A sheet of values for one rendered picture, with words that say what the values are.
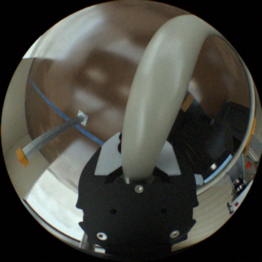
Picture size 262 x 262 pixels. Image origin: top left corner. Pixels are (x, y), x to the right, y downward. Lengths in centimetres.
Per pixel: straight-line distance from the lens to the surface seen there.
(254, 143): 163
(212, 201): 617
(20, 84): 569
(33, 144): 92
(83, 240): 83
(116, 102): 102
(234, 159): 46
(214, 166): 74
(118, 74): 106
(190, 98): 117
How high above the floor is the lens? 98
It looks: 65 degrees down
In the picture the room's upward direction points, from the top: 167 degrees counter-clockwise
